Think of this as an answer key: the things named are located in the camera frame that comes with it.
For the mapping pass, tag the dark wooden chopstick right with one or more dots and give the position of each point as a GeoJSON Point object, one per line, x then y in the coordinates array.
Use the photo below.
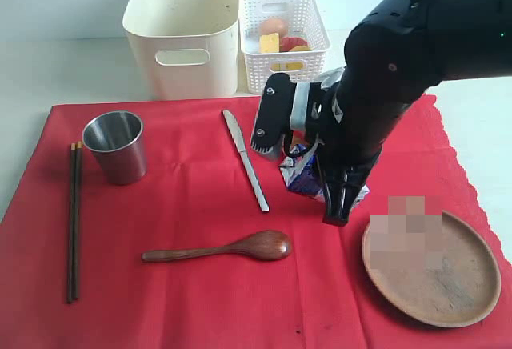
{"type": "Point", "coordinates": [76, 230]}

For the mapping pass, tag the dark wooden chopstick left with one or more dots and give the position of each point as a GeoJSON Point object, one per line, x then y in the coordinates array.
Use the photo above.
{"type": "Point", "coordinates": [70, 259]}

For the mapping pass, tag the brown wooden plate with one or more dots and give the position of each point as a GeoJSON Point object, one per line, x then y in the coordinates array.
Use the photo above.
{"type": "Point", "coordinates": [434, 268]}

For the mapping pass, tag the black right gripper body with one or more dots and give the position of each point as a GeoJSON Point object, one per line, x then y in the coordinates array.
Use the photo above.
{"type": "Point", "coordinates": [343, 182]}

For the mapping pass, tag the brown egg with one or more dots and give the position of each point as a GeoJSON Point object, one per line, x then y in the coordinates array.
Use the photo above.
{"type": "Point", "coordinates": [274, 25]}

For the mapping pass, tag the blue milk carton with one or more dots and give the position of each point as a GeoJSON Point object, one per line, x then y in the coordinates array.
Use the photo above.
{"type": "Point", "coordinates": [299, 173]}

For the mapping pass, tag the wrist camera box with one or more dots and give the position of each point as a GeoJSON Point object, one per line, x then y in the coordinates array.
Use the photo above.
{"type": "Point", "coordinates": [282, 111]}

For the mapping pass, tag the dark wooden chopstick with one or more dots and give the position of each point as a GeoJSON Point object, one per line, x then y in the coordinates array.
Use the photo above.
{"type": "Point", "coordinates": [70, 259]}
{"type": "Point", "coordinates": [76, 230]}

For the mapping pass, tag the steel table knife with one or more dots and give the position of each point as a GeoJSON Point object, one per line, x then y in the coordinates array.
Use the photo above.
{"type": "Point", "coordinates": [239, 142]}

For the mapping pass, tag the yellow cheese wedge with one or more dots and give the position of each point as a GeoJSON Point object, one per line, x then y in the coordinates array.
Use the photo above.
{"type": "Point", "coordinates": [269, 43]}

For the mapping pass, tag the steel cup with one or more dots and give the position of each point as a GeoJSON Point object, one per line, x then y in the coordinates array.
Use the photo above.
{"type": "Point", "coordinates": [115, 139]}

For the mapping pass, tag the yellow lemon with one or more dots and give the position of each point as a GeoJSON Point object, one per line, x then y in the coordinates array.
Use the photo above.
{"type": "Point", "coordinates": [297, 64]}

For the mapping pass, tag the cream plastic bin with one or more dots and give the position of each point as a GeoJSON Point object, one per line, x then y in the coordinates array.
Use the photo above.
{"type": "Point", "coordinates": [185, 48]}

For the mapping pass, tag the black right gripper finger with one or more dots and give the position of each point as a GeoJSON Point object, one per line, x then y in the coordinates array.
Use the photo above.
{"type": "Point", "coordinates": [337, 200]}
{"type": "Point", "coordinates": [355, 189]}

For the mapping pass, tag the red toy shrimp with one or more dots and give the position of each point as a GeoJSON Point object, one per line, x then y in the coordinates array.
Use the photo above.
{"type": "Point", "coordinates": [288, 43]}

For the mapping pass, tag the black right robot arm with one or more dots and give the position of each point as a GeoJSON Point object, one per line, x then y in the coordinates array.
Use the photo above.
{"type": "Point", "coordinates": [397, 52]}

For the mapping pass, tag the red table cloth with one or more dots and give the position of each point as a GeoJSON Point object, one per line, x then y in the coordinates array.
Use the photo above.
{"type": "Point", "coordinates": [196, 195]}

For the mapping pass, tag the brown wooden spoon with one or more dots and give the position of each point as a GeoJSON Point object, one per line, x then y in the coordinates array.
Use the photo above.
{"type": "Point", "coordinates": [268, 245]}

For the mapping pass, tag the white perforated basket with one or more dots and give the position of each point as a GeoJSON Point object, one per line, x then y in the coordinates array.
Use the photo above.
{"type": "Point", "coordinates": [304, 21]}

